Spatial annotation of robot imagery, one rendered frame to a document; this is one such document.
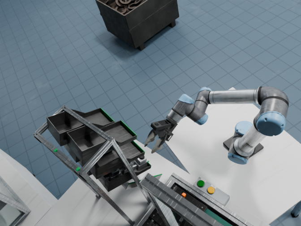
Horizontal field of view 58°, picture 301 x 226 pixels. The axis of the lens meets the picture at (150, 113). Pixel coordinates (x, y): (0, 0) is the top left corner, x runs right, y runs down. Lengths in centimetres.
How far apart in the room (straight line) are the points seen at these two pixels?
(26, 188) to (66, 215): 42
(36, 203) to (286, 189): 164
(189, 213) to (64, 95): 348
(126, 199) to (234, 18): 325
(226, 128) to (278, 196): 55
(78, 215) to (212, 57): 263
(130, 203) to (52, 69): 302
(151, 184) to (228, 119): 149
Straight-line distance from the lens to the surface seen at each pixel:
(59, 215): 202
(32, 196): 219
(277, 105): 133
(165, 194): 61
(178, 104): 144
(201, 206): 166
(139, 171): 148
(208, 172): 185
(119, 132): 128
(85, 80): 397
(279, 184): 186
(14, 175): 237
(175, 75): 358
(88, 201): 196
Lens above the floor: 255
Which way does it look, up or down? 52 degrees down
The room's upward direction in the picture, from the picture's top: 19 degrees counter-clockwise
